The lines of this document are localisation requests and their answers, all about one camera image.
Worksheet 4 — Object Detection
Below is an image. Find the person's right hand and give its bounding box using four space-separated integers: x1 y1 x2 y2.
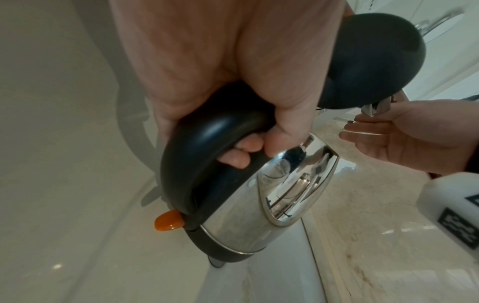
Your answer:
338 99 479 176

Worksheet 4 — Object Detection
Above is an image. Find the person's left hand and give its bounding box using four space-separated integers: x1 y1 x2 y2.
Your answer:
108 0 346 170

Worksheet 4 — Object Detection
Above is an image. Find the steel electric kettle black handle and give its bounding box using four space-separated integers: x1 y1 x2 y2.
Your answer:
154 12 427 269

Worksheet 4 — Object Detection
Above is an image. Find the chrome faucet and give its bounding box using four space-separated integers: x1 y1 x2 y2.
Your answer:
413 5 467 41

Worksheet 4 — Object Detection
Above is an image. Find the white wrist camera device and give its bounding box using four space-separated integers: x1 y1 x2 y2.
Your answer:
415 171 479 256

